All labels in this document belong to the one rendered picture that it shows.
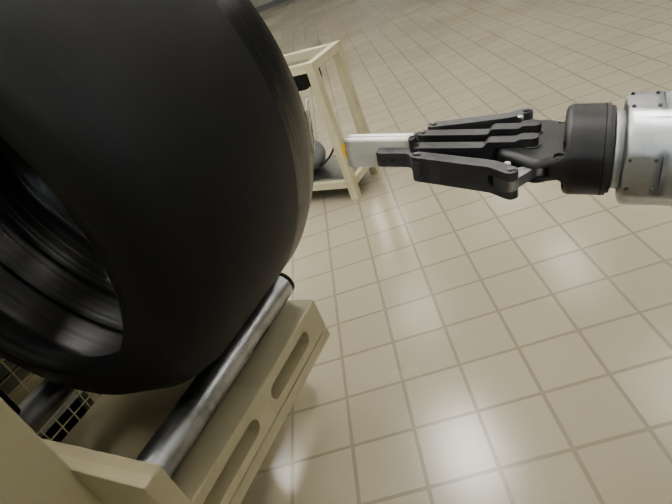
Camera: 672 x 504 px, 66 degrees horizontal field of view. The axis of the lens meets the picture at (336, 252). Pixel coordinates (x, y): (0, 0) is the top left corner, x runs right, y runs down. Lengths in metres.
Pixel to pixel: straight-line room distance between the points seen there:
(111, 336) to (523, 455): 1.14
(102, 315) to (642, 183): 0.77
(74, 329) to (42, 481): 0.32
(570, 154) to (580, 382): 1.34
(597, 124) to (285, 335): 0.51
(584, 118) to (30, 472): 0.61
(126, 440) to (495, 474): 1.02
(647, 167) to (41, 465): 0.62
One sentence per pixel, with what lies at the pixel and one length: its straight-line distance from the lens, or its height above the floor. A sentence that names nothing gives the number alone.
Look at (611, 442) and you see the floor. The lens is 1.63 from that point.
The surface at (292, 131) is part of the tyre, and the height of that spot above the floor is 1.16.
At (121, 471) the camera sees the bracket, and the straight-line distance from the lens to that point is 0.62.
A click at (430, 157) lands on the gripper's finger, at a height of 1.14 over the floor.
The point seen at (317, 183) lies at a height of 0.12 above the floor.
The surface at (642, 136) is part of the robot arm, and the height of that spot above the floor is 1.13.
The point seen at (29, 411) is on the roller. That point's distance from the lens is 0.88.
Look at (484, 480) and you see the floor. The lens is 1.58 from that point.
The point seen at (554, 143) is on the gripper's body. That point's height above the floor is 1.12.
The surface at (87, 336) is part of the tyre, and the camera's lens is 0.90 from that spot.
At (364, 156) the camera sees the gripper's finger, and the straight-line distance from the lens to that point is 0.52.
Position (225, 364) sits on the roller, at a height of 0.92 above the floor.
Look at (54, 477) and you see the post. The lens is 0.66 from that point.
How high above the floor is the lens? 1.33
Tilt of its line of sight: 31 degrees down
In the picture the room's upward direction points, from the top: 22 degrees counter-clockwise
